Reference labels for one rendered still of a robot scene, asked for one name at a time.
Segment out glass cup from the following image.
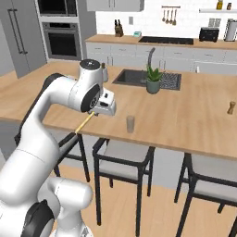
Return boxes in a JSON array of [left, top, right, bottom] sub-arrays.
[[126, 115, 136, 134]]

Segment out grey base cupboards run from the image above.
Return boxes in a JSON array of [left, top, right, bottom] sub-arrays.
[[84, 41, 237, 76]]

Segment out grey wall cupboards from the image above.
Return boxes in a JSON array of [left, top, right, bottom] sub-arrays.
[[85, 0, 145, 13]]

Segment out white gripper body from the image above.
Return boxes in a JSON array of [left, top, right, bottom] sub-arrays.
[[92, 98, 118, 118]]

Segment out black stool grey seat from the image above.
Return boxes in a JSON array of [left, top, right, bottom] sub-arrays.
[[173, 152, 237, 237], [53, 132, 91, 183], [92, 137, 156, 237]]

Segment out grey fridge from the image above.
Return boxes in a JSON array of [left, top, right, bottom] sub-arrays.
[[0, 0, 48, 80]]

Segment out dark sink basin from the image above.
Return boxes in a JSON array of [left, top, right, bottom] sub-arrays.
[[112, 68, 182, 92]]

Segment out black toaster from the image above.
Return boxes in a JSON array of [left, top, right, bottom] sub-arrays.
[[198, 26, 220, 44]]

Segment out white wall shelf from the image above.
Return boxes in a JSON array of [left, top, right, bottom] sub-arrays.
[[198, 7, 237, 14]]

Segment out black hob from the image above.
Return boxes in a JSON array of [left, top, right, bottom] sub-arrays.
[[138, 35, 194, 46]]

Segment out potted green plant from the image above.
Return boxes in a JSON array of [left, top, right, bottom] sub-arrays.
[[143, 64, 165, 95]]

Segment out steel oven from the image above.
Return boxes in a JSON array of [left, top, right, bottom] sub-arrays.
[[41, 21, 83, 62]]

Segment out black microwave oven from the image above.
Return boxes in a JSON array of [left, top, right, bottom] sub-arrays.
[[36, 0, 79, 19]]

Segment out white bottle brown cap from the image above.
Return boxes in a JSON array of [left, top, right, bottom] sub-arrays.
[[100, 62, 109, 83]]

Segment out yellow straw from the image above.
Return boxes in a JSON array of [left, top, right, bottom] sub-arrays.
[[74, 112, 96, 135]]

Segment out grey tap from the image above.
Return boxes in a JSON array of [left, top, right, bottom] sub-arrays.
[[146, 46, 157, 68]]

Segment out grey double wall socket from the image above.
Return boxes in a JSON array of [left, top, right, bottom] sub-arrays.
[[207, 17, 222, 29]]

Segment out black knife block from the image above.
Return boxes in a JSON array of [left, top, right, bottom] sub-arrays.
[[114, 19, 125, 38]]

